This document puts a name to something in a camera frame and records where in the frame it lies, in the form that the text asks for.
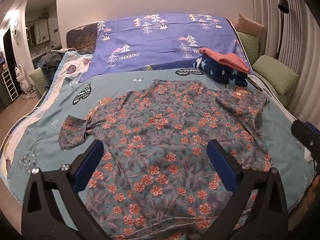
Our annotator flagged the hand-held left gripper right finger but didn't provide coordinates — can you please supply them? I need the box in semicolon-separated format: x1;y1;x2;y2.
199;139;289;240

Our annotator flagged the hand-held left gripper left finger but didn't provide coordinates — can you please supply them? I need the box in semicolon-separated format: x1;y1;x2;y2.
21;139;110;240

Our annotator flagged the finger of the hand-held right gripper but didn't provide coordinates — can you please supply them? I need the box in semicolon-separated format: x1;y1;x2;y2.
291;119;320;178

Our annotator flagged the floral print shirt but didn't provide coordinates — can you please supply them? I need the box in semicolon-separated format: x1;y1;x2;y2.
58;79;273;240

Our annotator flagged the pile of dark clothes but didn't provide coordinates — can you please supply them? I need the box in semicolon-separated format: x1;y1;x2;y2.
37;49;75;88

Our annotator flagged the teal printed bed sheet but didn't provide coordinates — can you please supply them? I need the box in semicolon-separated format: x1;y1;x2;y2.
0;69;316;240

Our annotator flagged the large green pillow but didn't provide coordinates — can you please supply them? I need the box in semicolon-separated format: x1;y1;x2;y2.
251;55;299;96

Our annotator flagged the folded navy star garment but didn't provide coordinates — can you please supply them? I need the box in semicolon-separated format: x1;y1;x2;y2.
191;55;249;88

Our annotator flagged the green sofa cushion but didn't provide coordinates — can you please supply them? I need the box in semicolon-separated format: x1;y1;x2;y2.
29;69;48;98

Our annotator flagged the white patchwork quilt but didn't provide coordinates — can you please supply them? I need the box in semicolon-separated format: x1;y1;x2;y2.
0;51;94;180

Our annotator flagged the small green pillow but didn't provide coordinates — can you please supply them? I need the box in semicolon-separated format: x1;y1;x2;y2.
236;31;259;65

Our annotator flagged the folded pink garment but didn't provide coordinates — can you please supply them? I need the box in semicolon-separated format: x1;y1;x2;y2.
199;47;251;74

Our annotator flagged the white cat figurine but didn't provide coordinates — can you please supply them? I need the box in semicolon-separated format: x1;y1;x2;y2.
14;65;37;100

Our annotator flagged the beige pillow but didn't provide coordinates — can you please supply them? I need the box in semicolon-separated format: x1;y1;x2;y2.
235;13;265;39

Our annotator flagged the brown printed headboard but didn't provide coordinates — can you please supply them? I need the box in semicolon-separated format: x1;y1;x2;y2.
66;22;98;55

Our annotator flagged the black floor lamp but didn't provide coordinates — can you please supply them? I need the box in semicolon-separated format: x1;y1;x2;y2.
275;0;290;60

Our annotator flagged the purple tree print sheet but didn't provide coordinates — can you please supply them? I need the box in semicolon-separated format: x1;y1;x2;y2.
84;13;253;76

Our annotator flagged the white wire rack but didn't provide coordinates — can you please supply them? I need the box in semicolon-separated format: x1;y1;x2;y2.
0;70;19;102

